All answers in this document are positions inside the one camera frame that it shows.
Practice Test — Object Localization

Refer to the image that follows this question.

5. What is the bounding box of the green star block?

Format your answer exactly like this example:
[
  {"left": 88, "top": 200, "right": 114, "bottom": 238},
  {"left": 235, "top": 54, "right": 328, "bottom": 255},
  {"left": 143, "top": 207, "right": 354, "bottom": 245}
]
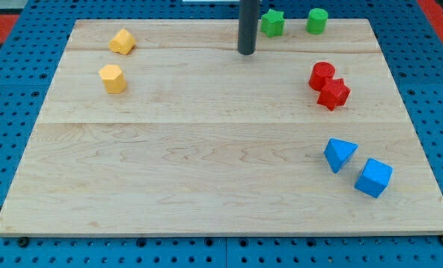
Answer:
[{"left": 261, "top": 9, "right": 285, "bottom": 37}]

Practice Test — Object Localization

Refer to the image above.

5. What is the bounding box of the red cylinder block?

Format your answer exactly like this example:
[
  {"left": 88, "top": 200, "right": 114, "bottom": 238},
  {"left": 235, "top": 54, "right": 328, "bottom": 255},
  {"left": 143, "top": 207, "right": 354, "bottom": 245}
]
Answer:
[{"left": 308, "top": 62, "right": 336, "bottom": 91}]

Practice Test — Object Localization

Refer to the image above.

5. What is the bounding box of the light wooden board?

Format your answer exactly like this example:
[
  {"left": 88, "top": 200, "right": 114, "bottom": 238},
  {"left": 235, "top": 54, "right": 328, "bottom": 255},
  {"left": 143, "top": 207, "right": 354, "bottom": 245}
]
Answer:
[{"left": 0, "top": 19, "right": 443, "bottom": 237}]

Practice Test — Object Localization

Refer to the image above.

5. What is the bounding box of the blue triangular prism block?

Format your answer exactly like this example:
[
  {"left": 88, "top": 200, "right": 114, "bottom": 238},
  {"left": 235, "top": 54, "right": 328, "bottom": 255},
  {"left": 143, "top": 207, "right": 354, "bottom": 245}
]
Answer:
[{"left": 323, "top": 138, "right": 358, "bottom": 173}]

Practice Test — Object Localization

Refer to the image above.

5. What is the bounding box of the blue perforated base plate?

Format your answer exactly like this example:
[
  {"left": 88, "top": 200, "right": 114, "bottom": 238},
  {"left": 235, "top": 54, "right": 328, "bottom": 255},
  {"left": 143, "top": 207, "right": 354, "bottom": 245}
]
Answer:
[{"left": 0, "top": 0, "right": 443, "bottom": 267}]

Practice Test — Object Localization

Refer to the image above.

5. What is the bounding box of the yellow hexagonal prism block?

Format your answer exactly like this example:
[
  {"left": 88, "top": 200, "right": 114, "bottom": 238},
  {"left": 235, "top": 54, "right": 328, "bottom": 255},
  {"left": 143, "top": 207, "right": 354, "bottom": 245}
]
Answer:
[{"left": 98, "top": 65, "right": 127, "bottom": 94}]

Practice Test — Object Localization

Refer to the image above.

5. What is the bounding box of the red star block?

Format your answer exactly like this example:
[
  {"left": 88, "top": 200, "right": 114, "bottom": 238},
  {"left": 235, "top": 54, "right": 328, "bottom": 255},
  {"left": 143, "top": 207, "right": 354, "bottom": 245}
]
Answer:
[{"left": 317, "top": 78, "right": 351, "bottom": 111}]

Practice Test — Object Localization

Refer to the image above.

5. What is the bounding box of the green cylinder block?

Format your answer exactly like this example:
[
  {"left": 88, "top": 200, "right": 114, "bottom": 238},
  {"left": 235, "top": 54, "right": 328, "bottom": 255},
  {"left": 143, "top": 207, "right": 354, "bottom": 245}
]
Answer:
[{"left": 306, "top": 8, "right": 328, "bottom": 35}]

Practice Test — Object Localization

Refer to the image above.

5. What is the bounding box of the yellow heart-shaped block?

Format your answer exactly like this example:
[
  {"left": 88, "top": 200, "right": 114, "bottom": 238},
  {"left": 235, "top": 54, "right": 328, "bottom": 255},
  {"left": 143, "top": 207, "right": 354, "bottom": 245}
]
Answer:
[{"left": 109, "top": 28, "right": 136, "bottom": 55}]

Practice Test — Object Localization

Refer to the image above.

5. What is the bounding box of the blue cube block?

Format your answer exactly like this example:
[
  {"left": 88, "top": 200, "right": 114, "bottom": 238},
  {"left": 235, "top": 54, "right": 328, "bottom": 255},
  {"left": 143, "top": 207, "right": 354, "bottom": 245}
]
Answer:
[{"left": 354, "top": 158, "right": 393, "bottom": 198}]

